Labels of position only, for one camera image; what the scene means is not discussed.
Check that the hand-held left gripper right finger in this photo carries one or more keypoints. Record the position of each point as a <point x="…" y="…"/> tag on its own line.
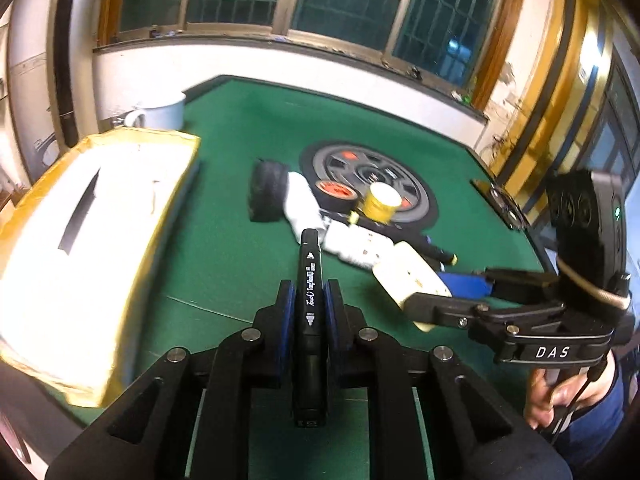
<point x="332" y="325"/>

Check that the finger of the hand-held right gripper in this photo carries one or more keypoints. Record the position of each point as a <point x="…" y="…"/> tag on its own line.
<point x="445" y="312"/>
<point x="465" y="285"/>

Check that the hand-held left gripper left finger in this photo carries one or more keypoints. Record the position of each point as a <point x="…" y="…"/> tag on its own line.
<point x="287" y="325"/>

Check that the cream plug adapter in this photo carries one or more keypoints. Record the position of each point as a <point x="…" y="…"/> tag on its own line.
<point x="405" y="272"/>

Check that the white plastic bottle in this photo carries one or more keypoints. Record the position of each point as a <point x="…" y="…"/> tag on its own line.
<point x="302" y="200"/>

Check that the yellow storage box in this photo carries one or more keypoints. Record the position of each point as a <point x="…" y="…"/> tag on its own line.
<point x="75" y="270"/>

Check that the person's right forearm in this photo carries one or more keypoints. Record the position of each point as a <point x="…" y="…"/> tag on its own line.
<point x="595" y="432"/>

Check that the person's right hand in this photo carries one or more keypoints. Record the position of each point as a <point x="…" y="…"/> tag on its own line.
<point x="542" y="402"/>

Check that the black marker with yellow caps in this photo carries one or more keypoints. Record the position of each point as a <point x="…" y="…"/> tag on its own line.
<point x="440" y="252"/>

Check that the white power strip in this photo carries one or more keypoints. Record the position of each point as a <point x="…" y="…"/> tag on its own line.
<point x="355" y="245"/>

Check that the yellow tape roll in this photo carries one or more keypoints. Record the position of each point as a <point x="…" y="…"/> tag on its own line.
<point x="380" y="207"/>

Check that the black tape roll red core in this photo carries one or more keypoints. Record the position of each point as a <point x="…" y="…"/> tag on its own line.
<point x="330" y="206"/>

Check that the round grey control panel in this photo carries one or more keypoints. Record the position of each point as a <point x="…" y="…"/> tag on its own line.
<point x="350" y="160"/>

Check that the gold framed glass cabinet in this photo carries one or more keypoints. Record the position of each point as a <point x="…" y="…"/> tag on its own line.
<point x="565" y="60"/>

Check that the small green bottle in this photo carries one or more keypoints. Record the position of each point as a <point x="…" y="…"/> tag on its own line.
<point x="468" y="96"/>

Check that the black slender stick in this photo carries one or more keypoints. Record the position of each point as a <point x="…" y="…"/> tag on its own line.
<point x="80" y="210"/>

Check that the white cup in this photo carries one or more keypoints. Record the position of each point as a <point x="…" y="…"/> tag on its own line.
<point x="162" y="110"/>

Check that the white tower air conditioner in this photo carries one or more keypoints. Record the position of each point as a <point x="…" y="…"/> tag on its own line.
<point x="62" y="60"/>

